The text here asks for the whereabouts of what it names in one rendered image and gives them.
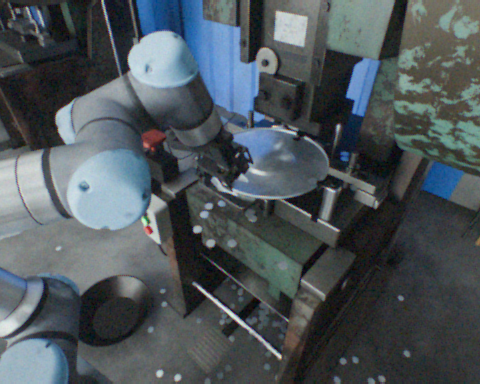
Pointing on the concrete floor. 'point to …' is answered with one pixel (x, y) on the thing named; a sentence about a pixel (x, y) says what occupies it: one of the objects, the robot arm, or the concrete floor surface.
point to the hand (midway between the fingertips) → (227, 185)
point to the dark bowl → (113, 310)
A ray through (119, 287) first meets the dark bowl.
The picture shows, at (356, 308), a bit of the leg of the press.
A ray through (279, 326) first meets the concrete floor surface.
